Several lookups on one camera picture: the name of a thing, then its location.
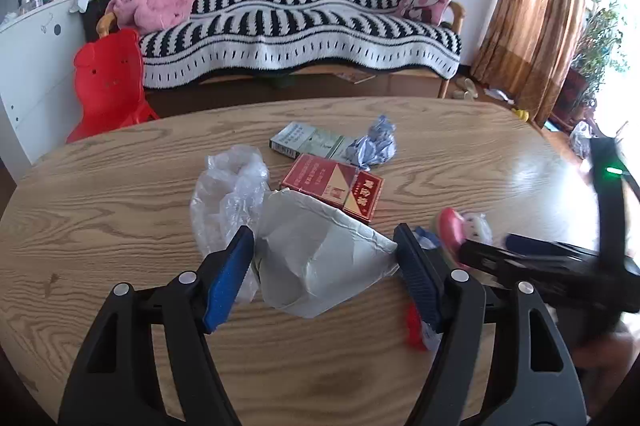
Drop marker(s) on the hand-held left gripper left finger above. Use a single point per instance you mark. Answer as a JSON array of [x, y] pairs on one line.
[[227, 281]]

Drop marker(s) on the white slippers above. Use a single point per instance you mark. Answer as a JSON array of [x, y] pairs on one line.
[[465, 89]]

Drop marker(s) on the grey green cigarette box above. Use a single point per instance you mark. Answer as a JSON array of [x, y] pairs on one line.
[[310, 140]]

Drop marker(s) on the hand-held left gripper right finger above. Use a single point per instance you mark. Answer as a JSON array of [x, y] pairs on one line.
[[420, 278]]

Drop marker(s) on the red plastic piece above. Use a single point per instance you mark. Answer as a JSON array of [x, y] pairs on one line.
[[414, 328]]

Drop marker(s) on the red pink toy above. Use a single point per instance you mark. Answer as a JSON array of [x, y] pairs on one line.
[[447, 228]]

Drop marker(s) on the red plastic chair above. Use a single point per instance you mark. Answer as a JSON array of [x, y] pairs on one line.
[[107, 81]]

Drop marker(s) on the brown curtain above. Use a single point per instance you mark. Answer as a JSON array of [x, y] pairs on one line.
[[530, 6]]

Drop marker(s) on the white paper bag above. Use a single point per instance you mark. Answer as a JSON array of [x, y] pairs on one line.
[[320, 256]]

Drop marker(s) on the red cigarette box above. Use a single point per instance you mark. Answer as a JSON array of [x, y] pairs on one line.
[[325, 183]]

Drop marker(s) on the small yellow toy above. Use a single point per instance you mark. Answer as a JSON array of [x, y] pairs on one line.
[[520, 114]]

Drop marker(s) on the pink cartoon cushion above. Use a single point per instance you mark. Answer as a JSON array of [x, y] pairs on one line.
[[427, 4]]

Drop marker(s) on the wooden sofa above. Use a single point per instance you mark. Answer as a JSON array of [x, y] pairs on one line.
[[457, 14]]

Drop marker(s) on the green potted plant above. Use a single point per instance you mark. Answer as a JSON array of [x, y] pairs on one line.
[[600, 36]]

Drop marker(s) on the translucent plastic bag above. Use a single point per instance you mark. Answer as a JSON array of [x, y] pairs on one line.
[[225, 196]]

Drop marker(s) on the pink blanket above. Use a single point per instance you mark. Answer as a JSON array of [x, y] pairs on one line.
[[155, 1]]

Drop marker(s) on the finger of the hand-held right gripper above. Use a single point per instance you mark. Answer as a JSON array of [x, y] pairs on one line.
[[530, 243], [560, 278]]

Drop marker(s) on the white cabinet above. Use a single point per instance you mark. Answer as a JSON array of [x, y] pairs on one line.
[[30, 76]]

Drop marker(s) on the white plastic bag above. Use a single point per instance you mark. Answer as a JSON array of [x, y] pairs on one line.
[[580, 139]]

